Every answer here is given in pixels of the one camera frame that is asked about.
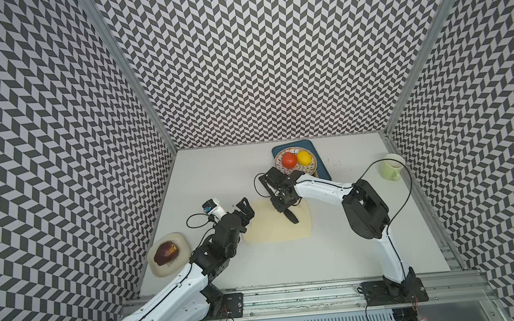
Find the beige small plate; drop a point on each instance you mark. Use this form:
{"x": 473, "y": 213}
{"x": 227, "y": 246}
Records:
{"x": 177, "y": 264}

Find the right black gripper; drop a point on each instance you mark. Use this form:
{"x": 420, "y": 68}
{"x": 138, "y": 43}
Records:
{"x": 279, "y": 207}

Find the dark red fruit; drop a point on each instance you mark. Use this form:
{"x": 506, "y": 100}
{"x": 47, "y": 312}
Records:
{"x": 166, "y": 253}

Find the patterned ceramic plate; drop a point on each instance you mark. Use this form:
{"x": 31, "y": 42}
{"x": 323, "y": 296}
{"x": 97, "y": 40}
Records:
{"x": 298, "y": 167}

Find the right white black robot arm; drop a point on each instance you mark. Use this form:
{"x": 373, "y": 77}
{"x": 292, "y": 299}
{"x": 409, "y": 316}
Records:
{"x": 367, "y": 214}

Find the light green mug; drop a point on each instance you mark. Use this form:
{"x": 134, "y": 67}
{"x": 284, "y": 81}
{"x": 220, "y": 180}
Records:
{"x": 392, "y": 166}

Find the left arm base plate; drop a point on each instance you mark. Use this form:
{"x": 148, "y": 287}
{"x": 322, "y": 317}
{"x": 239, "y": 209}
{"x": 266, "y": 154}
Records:
{"x": 228, "y": 305}

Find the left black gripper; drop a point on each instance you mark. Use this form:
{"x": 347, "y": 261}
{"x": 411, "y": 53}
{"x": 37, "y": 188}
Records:
{"x": 246, "y": 210}

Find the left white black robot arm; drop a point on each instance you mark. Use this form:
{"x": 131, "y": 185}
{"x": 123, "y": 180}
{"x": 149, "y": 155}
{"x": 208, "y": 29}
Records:
{"x": 191, "y": 294}

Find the red tomato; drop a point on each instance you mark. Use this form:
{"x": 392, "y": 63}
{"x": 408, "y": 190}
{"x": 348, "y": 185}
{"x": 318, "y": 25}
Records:
{"x": 289, "y": 160}

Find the teal rectangular tray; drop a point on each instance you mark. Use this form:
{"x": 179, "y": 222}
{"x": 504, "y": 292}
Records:
{"x": 318, "y": 168}

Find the cream cutting board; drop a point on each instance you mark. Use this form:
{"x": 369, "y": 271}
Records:
{"x": 269, "y": 226}

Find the black cleaver knife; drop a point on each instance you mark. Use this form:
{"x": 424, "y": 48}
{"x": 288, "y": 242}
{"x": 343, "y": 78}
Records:
{"x": 291, "y": 216}

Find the aluminium front rail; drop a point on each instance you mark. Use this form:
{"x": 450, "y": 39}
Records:
{"x": 343, "y": 295}

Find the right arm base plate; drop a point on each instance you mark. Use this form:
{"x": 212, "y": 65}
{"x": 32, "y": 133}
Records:
{"x": 385, "y": 292}

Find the yellow lemon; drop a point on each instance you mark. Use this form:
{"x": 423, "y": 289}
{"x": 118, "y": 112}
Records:
{"x": 304, "y": 158}

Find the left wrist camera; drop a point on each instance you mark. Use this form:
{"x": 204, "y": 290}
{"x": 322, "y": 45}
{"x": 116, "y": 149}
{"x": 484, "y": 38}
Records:
{"x": 213, "y": 210}

